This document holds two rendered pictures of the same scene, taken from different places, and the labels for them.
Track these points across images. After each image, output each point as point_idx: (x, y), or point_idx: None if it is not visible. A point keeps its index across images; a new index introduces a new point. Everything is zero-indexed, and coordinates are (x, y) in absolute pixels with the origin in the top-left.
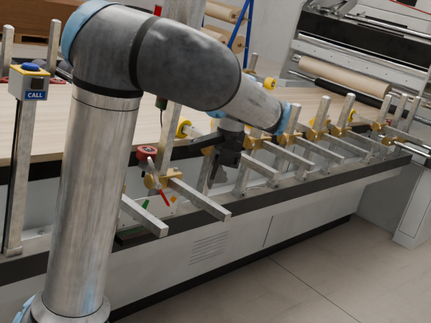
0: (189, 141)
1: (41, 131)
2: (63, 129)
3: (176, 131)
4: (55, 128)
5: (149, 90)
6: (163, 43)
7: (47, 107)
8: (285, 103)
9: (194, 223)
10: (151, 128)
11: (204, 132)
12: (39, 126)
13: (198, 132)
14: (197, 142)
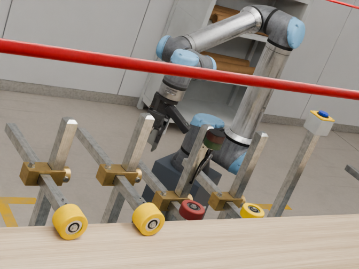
0: (188, 128)
1: (300, 249)
2: (282, 251)
3: (190, 151)
4: (290, 254)
5: None
6: None
7: None
8: (171, 36)
9: None
10: (179, 249)
11: (93, 235)
12: (305, 259)
13: (136, 191)
14: (185, 120)
